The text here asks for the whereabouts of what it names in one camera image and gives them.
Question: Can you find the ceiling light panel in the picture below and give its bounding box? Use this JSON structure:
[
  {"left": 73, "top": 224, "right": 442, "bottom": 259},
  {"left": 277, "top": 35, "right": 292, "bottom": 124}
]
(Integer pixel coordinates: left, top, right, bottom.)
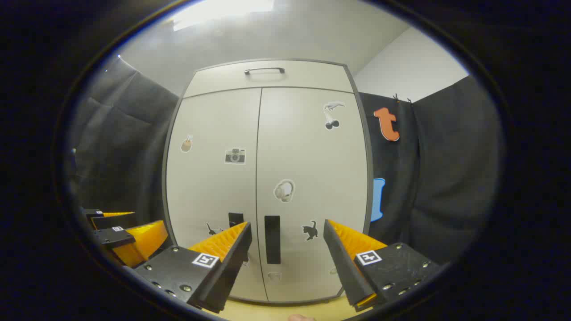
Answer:
[{"left": 172, "top": 0, "right": 275, "bottom": 32}]

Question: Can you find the white double-door shoe cabinet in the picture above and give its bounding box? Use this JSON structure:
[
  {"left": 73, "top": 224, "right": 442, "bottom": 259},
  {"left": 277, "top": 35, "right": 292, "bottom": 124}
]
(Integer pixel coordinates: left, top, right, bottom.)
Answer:
[{"left": 161, "top": 58, "right": 374, "bottom": 306}]

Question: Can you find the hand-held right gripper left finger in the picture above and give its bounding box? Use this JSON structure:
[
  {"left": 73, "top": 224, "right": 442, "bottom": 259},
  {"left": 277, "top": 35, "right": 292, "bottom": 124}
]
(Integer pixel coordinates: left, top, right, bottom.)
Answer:
[{"left": 133, "top": 222, "right": 253, "bottom": 314}]

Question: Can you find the white cabinet door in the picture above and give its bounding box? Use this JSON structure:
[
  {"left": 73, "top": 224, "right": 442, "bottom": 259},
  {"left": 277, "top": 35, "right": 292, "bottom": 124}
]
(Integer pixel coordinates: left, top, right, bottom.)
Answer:
[
  {"left": 255, "top": 87, "right": 370, "bottom": 303},
  {"left": 165, "top": 88, "right": 269, "bottom": 303}
]

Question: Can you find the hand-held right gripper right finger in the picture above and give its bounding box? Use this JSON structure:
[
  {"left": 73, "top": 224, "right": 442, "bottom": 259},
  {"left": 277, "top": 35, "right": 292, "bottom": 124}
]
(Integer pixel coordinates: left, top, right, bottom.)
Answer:
[{"left": 323, "top": 219, "right": 441, "bottom": 313}]

